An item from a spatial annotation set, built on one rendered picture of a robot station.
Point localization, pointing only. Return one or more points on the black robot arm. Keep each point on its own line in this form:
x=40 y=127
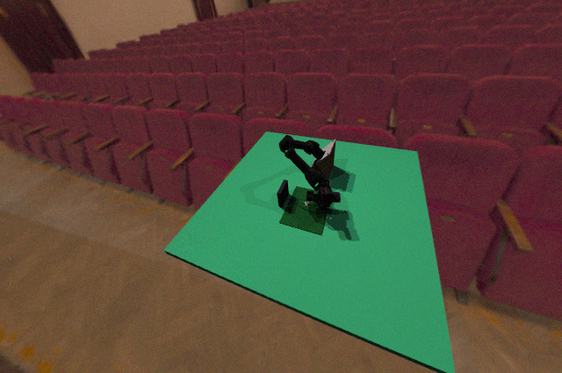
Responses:
x=312 y=175

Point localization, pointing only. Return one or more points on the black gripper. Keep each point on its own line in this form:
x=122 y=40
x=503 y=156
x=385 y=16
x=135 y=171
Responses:
x=310 y=196

